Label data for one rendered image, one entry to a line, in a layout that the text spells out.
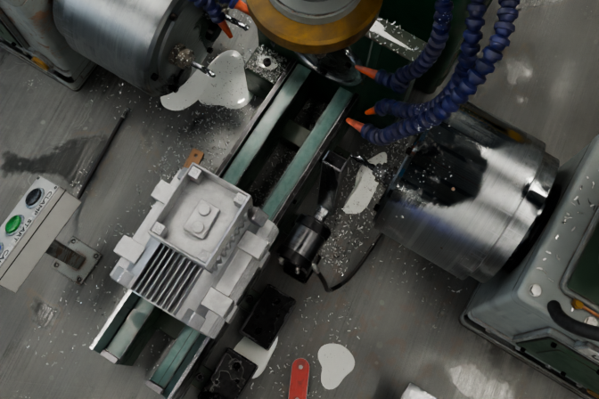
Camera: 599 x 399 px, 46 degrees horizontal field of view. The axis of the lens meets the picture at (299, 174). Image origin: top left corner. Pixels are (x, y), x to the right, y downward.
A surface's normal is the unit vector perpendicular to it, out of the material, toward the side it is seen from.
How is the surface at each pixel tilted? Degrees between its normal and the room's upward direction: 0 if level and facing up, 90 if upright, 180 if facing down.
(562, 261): 0
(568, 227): 0
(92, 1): 36
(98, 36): 58
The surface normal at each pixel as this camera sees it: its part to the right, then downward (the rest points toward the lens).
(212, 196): 0.00, -0.28
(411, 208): -0.40, 0.45
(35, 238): 0.70, 0.25
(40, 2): 0.85, 0.51
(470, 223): -0.30, 0.25
